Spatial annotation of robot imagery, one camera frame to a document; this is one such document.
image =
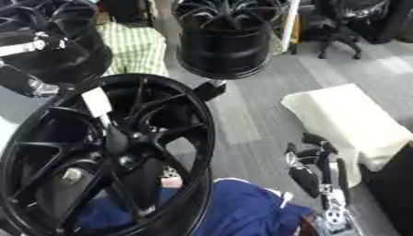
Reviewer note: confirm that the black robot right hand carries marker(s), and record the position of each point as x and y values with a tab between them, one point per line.
307	179

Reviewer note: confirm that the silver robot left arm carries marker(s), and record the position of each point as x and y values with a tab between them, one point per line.
21	48

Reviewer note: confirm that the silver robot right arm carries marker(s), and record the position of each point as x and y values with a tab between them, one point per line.
337	219

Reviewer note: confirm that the large black spoked wheel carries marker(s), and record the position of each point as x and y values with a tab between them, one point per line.
185	104

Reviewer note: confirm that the black wheel with deep barrel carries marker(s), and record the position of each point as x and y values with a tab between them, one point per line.
80	61
223	49

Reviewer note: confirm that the white pin with flat head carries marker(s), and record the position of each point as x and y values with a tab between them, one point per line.
97	103

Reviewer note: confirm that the cream foam block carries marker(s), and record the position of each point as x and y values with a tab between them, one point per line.
344	120

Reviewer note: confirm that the person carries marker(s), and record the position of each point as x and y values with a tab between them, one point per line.
242	212

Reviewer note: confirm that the black stand foot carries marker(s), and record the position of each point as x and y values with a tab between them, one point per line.
210	90

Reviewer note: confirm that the black office chair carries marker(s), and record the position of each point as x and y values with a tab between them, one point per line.
344	21

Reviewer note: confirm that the white post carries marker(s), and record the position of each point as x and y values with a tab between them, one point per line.
291	21

